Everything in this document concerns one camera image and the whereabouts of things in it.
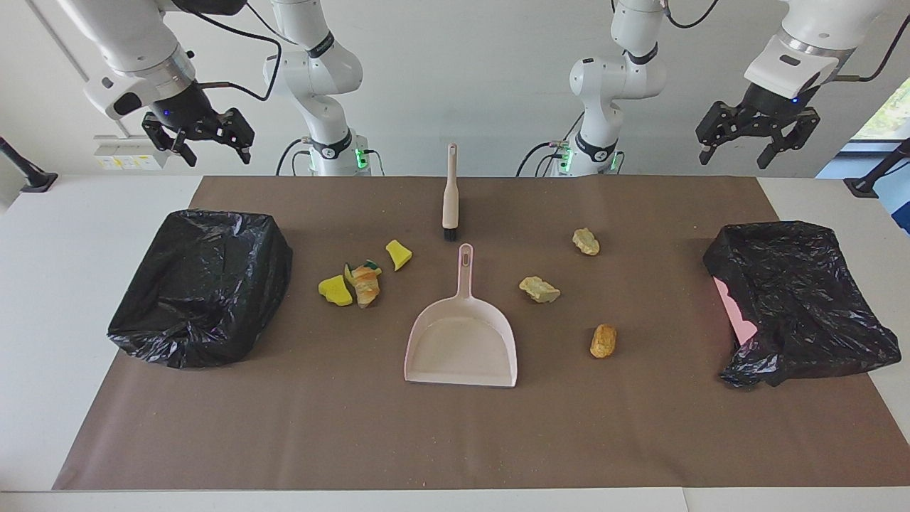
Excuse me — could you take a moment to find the white wall socket box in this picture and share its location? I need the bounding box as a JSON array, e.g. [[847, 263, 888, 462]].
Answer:
[[94, 135, 170, 170]]

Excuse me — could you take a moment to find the black arm wrist cable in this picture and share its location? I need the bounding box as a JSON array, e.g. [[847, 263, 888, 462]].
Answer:
[[830, 14, 910, 82], [171, 0, 283, 102]]

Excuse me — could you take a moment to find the pink plastic bin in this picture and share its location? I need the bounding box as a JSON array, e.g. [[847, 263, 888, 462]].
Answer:
[[713, 277, 759, 346]]

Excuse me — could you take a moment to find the brown bread roll toy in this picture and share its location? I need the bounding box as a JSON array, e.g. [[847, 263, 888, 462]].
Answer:
[[589, 324, 618, 359]]

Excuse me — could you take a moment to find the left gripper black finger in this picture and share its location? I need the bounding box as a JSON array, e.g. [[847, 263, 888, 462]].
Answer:
[[757, 108, 820, 170], [695, 103, 744, 164]]

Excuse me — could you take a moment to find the black left arm base cable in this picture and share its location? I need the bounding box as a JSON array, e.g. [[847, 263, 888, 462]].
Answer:
[[517, 141, 569, 176]]

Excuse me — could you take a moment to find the black arm base cable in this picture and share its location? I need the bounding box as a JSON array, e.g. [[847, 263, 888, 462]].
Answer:
[[517, 141, 569, 176], [276, 139, 314, 176]]

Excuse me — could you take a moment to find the black left arm wrist cable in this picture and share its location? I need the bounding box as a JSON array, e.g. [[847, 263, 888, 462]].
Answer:
[[830, 14, 910, 82]]

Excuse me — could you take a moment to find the window with green view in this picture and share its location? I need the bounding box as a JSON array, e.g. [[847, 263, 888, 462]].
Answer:
[[850, 75, 910, 143]]

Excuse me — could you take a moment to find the black right arm base cable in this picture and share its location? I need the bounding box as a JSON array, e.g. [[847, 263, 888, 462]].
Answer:
[[276, 139, 314, 176]]

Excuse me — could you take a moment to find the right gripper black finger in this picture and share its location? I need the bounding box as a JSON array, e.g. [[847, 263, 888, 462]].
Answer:
[[142, 114, 198, 168], [224, 108, 255, 164]]

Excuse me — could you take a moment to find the brown paper table mat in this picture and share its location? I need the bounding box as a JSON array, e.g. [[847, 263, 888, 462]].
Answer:
[[53, 176, 910, 491]]

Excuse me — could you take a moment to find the striped orange croissant toy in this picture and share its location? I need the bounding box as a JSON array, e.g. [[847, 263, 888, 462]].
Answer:
[[351, 265, 381, 309]]

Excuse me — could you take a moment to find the left black-bagged bin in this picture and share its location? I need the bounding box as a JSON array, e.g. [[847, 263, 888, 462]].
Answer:
[[107, 209, 294, 369]]

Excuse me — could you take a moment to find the black right arm wrist cable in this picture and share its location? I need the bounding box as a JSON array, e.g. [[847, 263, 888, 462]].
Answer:
[[171, 0, 283, 102]]

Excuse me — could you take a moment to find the black plastic trash bag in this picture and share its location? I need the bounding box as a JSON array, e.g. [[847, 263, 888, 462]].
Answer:
[[703, 220, 902, 388]]

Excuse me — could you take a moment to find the black stand with clamp foot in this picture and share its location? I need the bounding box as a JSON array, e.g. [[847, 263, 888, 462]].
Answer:
[[844, 137, 910, 198], [0, 135, 59, 193]]

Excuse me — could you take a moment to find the beige plastic dustpan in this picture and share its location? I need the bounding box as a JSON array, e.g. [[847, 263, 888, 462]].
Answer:
[[404, 243, 518, 388]]

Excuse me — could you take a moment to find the pale green trash piece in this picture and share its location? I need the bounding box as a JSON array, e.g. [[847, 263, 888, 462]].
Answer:
[[518, 276, 561, 304]]

